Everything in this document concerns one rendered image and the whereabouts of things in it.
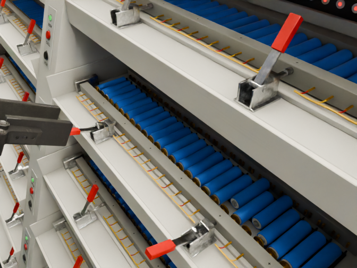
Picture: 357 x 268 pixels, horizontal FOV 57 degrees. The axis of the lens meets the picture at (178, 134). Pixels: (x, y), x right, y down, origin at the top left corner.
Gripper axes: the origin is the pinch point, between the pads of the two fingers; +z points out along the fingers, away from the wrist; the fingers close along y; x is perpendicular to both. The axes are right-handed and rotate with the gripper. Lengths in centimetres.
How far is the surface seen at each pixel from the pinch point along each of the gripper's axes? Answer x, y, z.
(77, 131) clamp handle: 6.5, 11.0, 12.1
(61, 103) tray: 8.4, 26.3, 15.8
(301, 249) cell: 1.4, -24.1, 24.1
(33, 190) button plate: 36, 33, 19
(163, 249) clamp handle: 6.4, -15.5, 11.2
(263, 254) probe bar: 3.2, -22.0, 20.1
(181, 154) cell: 2.2, -2.2, 23.0
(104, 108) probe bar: 3.9, 15.9, 18.9
